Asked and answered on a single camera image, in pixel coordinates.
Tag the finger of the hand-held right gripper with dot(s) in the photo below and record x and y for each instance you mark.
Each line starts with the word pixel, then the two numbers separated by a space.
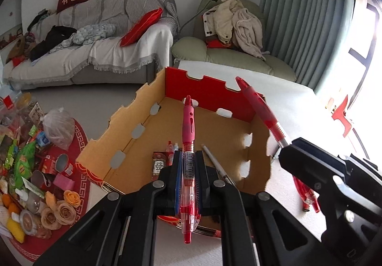
pixel 310 170
pixel 334 157

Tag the red paper decoration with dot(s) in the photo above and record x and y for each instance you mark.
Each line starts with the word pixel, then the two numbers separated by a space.
pixel 343 114

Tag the window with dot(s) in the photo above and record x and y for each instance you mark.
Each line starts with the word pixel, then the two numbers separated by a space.
pixel 367 30

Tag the white pen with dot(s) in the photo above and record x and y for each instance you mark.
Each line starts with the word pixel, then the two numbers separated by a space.
pixel 215 161

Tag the clear plastic bag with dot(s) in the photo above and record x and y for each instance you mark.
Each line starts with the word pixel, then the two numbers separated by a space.
pixel 59 128

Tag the red cardboard box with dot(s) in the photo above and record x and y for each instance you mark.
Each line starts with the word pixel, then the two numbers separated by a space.
pixel 209 87

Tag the plain red pillow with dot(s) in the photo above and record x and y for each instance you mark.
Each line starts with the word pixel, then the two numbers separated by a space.
pixel 140 29

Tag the white fringed throw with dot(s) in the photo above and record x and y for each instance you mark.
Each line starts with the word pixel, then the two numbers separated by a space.
pixel 119 54

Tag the patterned small box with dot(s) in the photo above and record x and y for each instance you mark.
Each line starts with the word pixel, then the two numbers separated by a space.
pixel 158 166

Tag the black clothing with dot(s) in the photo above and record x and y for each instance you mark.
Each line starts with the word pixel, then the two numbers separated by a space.
pixel 53 36

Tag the grey sofa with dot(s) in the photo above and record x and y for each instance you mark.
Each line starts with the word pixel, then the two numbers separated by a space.
pixel 113 75

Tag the brown cloth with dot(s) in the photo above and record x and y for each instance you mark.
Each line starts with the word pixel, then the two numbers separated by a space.
pixel 16 49

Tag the pink box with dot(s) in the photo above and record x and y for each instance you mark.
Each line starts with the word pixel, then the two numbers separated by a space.
pixel 64 182

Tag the yellow toy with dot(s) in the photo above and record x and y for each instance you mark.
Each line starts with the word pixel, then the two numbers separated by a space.
pixel 15 230

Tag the beige jacket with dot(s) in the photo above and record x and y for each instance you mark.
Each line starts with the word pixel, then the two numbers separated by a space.
pixel 219 15

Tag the red cloth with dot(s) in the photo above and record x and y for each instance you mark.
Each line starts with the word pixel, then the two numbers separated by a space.
pixel 219 44

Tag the beige artificial rose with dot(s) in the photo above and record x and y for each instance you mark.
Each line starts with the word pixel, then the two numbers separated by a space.
pixel 50 199
pixel 49 219
pixel 66 212

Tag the green curtain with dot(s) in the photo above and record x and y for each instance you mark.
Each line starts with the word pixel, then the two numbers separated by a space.
pixel 298 15

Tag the light blue clothing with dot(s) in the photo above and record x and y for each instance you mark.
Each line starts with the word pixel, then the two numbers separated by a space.
pixel 92 32

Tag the red tin can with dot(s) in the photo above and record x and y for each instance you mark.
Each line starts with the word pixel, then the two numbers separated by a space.
pixel 64 164

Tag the green armchair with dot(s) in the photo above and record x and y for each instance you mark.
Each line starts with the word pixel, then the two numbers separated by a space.
pixel 194 48

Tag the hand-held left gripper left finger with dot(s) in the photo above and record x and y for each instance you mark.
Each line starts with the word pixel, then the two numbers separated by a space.
pixel 178 182

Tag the orange artificial rose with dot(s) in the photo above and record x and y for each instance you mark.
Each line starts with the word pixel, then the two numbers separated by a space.
pixel 72 198

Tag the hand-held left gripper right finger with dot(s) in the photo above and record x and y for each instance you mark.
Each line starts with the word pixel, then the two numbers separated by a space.
pixel 199 185

